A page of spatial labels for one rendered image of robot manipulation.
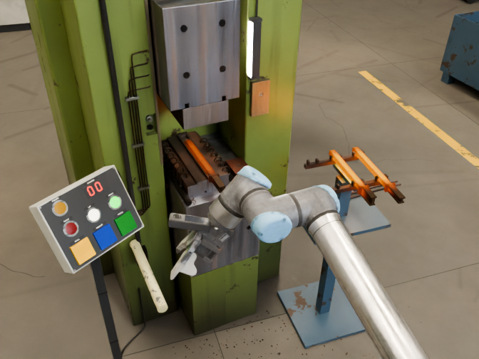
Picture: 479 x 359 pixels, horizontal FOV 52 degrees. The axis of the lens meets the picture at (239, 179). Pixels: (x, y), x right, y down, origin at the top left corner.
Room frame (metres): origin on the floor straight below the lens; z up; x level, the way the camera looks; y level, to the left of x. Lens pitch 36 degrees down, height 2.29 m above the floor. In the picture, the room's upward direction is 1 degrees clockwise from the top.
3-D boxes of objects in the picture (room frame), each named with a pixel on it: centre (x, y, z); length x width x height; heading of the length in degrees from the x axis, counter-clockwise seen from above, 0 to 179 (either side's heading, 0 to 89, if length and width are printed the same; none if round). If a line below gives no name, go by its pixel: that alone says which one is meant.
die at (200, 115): (1.96, 0.23, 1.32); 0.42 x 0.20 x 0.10; 26
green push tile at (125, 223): (1.45, 0.45, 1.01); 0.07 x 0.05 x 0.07; 141
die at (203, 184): (1.96, 0.23, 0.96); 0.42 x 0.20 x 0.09; 26
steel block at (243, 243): (1.99, 0.19, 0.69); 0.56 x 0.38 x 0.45; 26
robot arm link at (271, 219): (0.95, -0.08, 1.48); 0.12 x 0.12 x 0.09; 24
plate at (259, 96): (2.02, -0.09, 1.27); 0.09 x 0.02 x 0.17; 116
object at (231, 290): (1.99, 0.19, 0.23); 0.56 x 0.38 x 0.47; 26
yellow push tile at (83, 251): (1.29, 0.57, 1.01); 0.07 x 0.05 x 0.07; 141
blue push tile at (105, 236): (1.37, 0.51, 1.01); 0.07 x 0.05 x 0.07; 141
